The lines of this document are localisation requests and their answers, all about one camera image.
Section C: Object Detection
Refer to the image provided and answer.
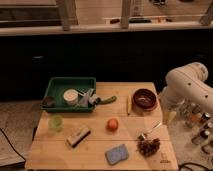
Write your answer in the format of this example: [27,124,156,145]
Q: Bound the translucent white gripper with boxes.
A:
[161,102,176,125]

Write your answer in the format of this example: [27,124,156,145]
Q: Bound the orange apple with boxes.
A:
[107,119,119,131]

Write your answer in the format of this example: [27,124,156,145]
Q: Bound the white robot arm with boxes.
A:
[159,62,213,125]

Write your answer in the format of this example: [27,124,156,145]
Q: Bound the green plastic cup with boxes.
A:
[48,115,63,132]

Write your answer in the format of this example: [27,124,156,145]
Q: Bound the spice jars rack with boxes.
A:
[180,103,211,145]

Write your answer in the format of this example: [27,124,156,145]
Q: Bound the dark red bowl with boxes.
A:
[132,88,157,111]

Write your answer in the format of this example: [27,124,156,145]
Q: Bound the yellow pencil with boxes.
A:
[127,96,131,115]

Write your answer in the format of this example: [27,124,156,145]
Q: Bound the bunch of dark grapes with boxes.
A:
[137,138,160,157]

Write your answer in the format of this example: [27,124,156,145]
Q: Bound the blue sponge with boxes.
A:
[105,144,129,165]

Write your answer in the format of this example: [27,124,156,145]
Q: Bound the green cucumber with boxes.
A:
[100,96,117,105]

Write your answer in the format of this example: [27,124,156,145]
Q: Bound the grey metal tool in tray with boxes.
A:
[78,88,101,108]

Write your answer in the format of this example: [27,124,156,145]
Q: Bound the wooden black eraser block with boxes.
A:
[67,127,91,148]

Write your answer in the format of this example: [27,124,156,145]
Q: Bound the green plastic tray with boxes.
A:
[42,77,96,113]

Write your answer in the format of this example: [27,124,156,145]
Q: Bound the dark small round dish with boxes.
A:
[42,96,55,107]

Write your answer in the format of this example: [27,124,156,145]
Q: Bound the black cable right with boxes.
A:
[178,162,213,171]

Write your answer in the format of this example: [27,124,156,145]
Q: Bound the black cable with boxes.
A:
[178,162,213,171]
[0,127,27,162]

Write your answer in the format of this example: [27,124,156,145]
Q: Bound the black cable left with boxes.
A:
[0,127,27,162]

